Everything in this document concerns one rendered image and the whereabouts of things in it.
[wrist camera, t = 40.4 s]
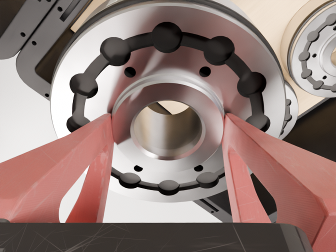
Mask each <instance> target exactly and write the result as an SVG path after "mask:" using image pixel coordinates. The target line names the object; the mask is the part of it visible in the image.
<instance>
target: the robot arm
mask: <svg viewBox="0 0 336 252"><path fill-rule="evenodd" d="M111 121H112V115H111V114H110V113H105V114H103V115H101V116H99V117H98V118H96V119H94V120H93V121H91V122H89V123H87V124H86V125H84V126H82V127H80V128H79V129H77V130H75V131H74V132H72V133H70V134H68V135H66V136H63V137H61V138H59V139H56V140H54V141H51V142H49V143H47V144H44V145H42V146H39V147H37V148H35V149H32V150H30V151H27V152H25V153H23V154H20V155H18V156H15V157H13V158H10V159H8V160H6V161H3V162H1V163H0V252H336V162H334V161H332V160H329V159H327V158H324V157H322V156H319V155H317V154H315V153H312V152H310V151H307V150H305V149H302V148H300V147H298V146H295V145H293V144H290V143H288V142H285V141H283V140H281V139H278V138H276V137H273V136H271V135H269V134H267V133H265V132H263V131H261V130H260V129H258V128H256V127H254V126H253V125H251V124H249V123H248V122H246V121H244V120H242V119H241V118H239V117H237V116H235V115H234V114H232V113H225V115H224V121H225V124H224V133H223V139H222V142H221V143H222V152H223V161H224V171H225V178H226V184H227V190H228V196H229V202H230V208H231V213H232V219H233V222H103V220H104V214H105V208H106V202H107V196H108V190H109V184H110V178H111V171H112V162H113V153H114V143H115V142H114V139H113V132H112V123H111ZM248 167H249V169H250V170H251V171H252V172H253V173H254V175H255V176H256V177H257V178H258V180H259V181H260V182H261V183H262V184H263V186H264V187H265V188H266V189H267V191H268V192H269V193H270V194H271V196H272V197H273V198H274V200H275V203H276V208H277V220H276V223H271V221H270V219H269V217H268V215H267V213H266V211H265V210H264V208H263V206H262V204H261V202H260V200H259V198H258V196H257V193H256V191H255V188H254V185H253V182H252V179H251V176H250V173H249V170H248ZM87 168H88V170H87V173H86V176H85V179H84V182H83V185H82V188H81V191H80V194H79V196H78V198H77V200H76V202H75V204H74V206H73V208H72V210H71V212H70V214H69V215H68V217H67V219H66V221H65V222H60V219H59V210H60V205H61V201H62V199H63V197H64V196H65V195H66V194H67V192H68V191H69V190H70V189H71V187H72V186H73V185H74V184H75V183H76V181H77V180H78V179H79V178H80V176H81V175H82V174H83V173H84V171H85V170H86V169H87Z"/></svg>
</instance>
